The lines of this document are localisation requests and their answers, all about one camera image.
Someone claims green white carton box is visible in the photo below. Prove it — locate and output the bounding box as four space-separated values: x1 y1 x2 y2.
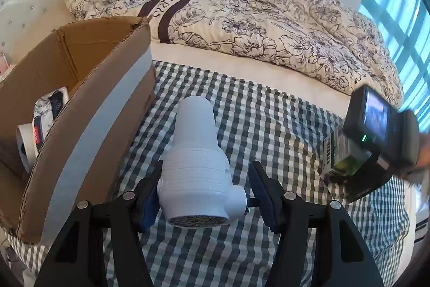
321 125 371 183

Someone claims white tape roll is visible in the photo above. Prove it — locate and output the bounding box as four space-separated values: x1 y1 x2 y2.
16 123 38 173

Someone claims white plastic bottle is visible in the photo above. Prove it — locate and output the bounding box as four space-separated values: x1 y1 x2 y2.
157 96 248 229

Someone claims floral tissue pack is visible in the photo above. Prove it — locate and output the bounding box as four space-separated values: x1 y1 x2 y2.
32 87 69 154

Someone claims white bed sheet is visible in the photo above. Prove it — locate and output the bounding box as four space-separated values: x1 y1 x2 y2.
151 43 416 286

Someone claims green white checkered cloth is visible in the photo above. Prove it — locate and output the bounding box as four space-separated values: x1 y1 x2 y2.
6 60 411 287

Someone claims brown cardboard box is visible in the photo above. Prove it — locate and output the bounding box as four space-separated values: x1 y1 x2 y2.
1 17 156 246

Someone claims pink small item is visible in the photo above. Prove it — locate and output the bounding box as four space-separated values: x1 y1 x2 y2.
0 52 9 75

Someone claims floral patterned duvet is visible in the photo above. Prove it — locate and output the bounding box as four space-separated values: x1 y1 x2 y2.
65 0 403 107

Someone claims white tufted headboard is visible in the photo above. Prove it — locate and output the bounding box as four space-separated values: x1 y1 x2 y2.
1 0 74 64

